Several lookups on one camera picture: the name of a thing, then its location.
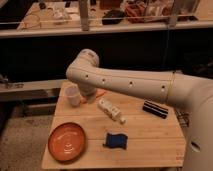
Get orange pepper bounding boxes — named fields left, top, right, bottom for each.
left=80, top=89, right=107, bottom=104

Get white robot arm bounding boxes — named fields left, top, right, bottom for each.
left=66, top=49, right=213, bottom=171

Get white ceramic cup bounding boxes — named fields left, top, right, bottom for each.
left=65, top=86, right=81, bottom=107

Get white plastic bottle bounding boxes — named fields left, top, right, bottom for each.
left=98, top=98, right=126, bottom=124

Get wooden table board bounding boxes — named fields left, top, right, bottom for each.
left=41, top=80, right=187, bottom=170

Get blue crumpled cloth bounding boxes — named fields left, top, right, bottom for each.
left=103, top=133, right=128, bottom=149

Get orange plate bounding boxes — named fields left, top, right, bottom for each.
left=48, top=122, right=86, bottom=162

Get black striped box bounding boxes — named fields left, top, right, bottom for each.
left=142, top=101, right=168, bottom=119

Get black bag on bench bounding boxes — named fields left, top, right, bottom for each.
left=102, top=10, right=124, bottom=25

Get red object on bench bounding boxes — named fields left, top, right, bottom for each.
left=125, top=4, right=145, bottom=23

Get metal frame post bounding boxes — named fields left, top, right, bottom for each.
left=79, top=0, right=89, bottom=31

